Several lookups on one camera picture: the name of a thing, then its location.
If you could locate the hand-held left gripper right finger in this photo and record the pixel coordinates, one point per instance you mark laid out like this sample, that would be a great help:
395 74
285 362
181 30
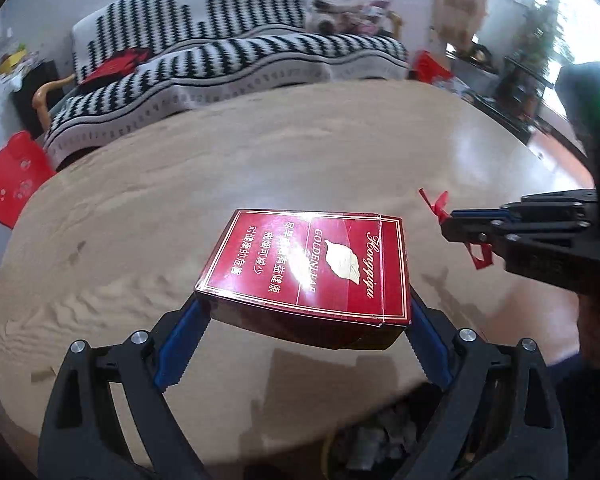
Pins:
430 350

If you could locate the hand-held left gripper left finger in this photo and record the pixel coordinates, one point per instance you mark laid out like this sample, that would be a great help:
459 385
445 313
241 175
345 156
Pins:
180 345

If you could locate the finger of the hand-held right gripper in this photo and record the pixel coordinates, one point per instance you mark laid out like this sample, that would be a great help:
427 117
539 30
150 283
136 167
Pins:
545 206
555 255

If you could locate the red plastic strip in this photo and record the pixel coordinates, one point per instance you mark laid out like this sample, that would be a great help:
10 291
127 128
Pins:
437 207

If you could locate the red cigarette box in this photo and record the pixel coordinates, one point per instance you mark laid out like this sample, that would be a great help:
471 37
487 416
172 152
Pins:
305 265

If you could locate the dark low cabinet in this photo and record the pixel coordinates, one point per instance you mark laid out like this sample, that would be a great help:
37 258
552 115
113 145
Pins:
515 95

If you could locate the green potted plant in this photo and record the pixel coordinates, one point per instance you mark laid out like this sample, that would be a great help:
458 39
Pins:
542 35

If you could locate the person's dark clothing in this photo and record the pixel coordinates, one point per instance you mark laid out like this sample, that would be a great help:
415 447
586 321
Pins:
585 410

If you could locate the red bag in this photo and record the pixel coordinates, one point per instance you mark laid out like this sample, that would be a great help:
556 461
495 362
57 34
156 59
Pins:
430 67

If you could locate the patterned curtain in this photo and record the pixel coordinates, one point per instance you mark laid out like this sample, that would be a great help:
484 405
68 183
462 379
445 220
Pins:
460 0

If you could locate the red plastic stool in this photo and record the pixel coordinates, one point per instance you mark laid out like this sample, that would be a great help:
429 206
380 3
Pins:
15 180

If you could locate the black white striped blanket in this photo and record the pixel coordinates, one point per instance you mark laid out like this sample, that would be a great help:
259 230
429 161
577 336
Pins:
220 65

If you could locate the black box cabinet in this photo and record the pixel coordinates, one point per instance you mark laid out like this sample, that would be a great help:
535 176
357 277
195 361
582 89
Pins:
32 92

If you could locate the yellow item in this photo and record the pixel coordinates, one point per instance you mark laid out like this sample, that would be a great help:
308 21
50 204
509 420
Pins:
11 61

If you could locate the wooden frame sofa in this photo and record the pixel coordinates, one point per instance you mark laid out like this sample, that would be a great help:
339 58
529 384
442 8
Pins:
42 95

